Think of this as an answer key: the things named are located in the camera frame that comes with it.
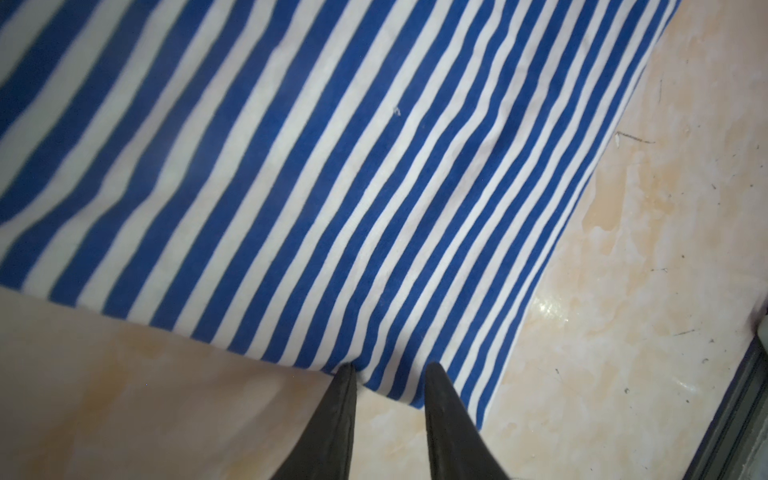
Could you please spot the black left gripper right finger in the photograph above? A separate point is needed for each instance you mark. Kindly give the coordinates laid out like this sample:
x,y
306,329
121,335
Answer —
x,y
455,447

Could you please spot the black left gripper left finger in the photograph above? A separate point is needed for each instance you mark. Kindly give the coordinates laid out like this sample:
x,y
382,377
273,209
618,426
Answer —
x,y
324,449

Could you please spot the blue white striped tank top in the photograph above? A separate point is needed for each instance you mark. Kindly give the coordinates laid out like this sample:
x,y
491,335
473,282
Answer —
x,y
310,183

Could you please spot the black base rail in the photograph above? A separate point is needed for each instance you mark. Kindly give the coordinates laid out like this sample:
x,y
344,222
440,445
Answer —
x,y
735,443

